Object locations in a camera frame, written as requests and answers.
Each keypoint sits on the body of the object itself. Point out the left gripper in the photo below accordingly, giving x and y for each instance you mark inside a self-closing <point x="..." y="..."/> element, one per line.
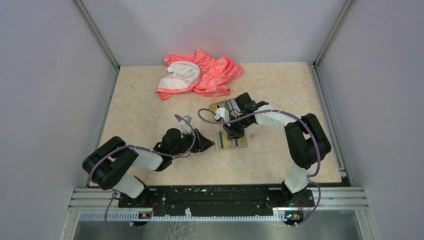
<point x="201" y="142"/>

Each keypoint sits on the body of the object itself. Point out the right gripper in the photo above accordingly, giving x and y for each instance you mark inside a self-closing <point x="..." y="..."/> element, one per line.
<point x="232" y="133"/>

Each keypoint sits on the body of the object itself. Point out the gold credit card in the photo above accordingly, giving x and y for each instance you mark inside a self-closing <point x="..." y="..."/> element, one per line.
<point x="240" y="143"/>
<point x="222" y="141"/>

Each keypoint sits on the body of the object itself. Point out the cream oval card tray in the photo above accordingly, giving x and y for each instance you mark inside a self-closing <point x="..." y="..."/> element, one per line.
<point x="224" y="110"/>

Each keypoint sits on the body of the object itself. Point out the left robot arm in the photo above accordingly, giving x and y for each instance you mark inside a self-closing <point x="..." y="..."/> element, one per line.
<point x="108" y="165"/>

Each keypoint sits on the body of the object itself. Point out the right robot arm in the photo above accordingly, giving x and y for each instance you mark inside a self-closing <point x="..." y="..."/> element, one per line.
<point x="306" y="140"/>

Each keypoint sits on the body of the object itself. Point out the stack of cards in tray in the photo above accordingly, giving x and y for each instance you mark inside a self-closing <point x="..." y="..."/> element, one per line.
<point x="229" y="104"/>

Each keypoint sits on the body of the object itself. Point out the pink patterned cloth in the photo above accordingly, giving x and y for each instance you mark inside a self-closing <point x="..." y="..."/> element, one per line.
<point x="204" y="75"/>

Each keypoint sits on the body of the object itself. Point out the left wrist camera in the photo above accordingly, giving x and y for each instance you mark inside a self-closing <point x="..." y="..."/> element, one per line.
<point x="184" y="124"/>

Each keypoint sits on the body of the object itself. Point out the aluminium frame rail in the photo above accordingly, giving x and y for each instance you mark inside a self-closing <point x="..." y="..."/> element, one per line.
<point x="97" y="204"/>

